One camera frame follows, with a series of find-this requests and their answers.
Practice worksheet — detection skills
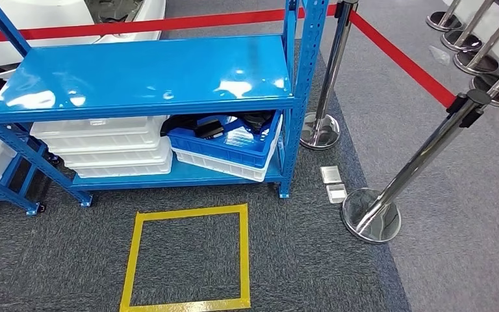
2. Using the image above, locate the small black plastic block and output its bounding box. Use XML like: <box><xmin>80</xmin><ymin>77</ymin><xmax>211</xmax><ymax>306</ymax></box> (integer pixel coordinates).
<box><xmin>198</xmin><ymin>120</ymin><xmax>225</xmax><ymax>140</ymax></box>

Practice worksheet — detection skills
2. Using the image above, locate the white car body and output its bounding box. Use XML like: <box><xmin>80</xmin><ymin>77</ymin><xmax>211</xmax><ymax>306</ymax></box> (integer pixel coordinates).
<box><xmin>0</xmin><ymin>0</ymin><xmax>167</xmax><ymax>70</ymax></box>

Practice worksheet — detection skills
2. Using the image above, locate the black plastic part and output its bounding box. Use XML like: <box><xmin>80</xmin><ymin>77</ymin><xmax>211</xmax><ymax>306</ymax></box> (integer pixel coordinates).
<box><xmin>160</xmin><ymin>114</ymin><xmax>233</xmax><ymax>138</ymax></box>
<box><xmin>237</xmin><ymin>110</ymin><xmax>276</xmax><ymax>135</ymax></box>

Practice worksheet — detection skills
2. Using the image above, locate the blue plastic bin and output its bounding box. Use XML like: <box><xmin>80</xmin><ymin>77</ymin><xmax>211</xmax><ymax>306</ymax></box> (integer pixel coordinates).
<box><xmin>166</xmin><ymin>110</ymin><xmax>283</xmax><ymax>170</ymax></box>

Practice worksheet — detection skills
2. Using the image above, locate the silver floor socket plate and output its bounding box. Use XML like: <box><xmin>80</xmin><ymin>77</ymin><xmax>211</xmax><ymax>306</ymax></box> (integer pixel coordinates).
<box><xmin>319</xmin><ymin>165</ymin><xmax>342</xmax><ymax>185</ymax></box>
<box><xmin>326</xmin><ymin>183</ymin><xmax>348</xmax><ymax>205</ymax></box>

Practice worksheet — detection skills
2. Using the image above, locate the chrome stanchion black top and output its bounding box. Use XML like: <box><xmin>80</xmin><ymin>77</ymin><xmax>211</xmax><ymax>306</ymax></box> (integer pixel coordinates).
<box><xmin>300</xmin><ymin>0</ymin><xmax>359</xmax><ymax>151</ymax></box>
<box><xmin>340</xmin><ymin>89</ymin><xmax>493</xmax><ymax>245</ymax></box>

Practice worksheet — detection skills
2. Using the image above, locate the blue metal shelf rack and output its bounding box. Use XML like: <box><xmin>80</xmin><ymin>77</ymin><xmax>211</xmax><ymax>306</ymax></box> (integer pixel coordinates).
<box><xmin>0</xmin><ymin>75</ymin><xmax>48</xmax><ymax>216</ymax></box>
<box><xmin>0</xmin><ymin>0</ymin><xmax>331</xmax><ymax>209</ymax></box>

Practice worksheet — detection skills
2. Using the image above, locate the yellow floor tape square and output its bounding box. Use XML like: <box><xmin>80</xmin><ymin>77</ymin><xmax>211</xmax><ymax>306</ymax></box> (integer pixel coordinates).
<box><xmin>119</xmin><ymin>203</ymin><xmax>251</xmax><ymax>312</ymax></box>

